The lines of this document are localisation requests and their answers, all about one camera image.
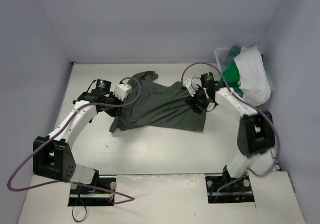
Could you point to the white laundry basket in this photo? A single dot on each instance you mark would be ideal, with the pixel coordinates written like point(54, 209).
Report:
point(221, 55)

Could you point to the white t shirt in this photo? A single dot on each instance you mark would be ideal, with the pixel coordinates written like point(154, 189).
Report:
point(251, 58)

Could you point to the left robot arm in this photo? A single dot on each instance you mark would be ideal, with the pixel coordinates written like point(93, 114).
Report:
point(54, 158)

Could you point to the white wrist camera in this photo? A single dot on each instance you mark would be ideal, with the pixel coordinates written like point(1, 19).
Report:
point(122, 90)
point(192, 85)

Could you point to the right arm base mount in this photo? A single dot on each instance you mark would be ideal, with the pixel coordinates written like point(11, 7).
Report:
point(239, 192)

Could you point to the light blue garment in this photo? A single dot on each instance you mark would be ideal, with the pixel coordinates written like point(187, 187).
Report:
point(233, 52)

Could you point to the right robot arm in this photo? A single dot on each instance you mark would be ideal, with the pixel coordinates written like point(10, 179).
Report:
point(255, 134)

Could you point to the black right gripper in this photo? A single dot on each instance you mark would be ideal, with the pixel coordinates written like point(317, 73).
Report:
point(195, 103)

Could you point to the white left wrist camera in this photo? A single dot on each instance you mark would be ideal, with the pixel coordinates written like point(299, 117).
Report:
point(122, 90)

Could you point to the grey t shirt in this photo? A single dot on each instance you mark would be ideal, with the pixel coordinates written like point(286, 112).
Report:
point(159, 106)

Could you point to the green t shirt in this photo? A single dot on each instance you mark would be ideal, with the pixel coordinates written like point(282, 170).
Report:
point(232, 80)

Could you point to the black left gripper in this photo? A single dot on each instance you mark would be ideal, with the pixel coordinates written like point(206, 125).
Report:
point(111, 109)

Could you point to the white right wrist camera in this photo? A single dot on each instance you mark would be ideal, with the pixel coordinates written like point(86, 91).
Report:
point(192, 85)

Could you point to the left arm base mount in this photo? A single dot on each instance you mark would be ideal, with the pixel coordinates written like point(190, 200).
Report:
point(79, 195)

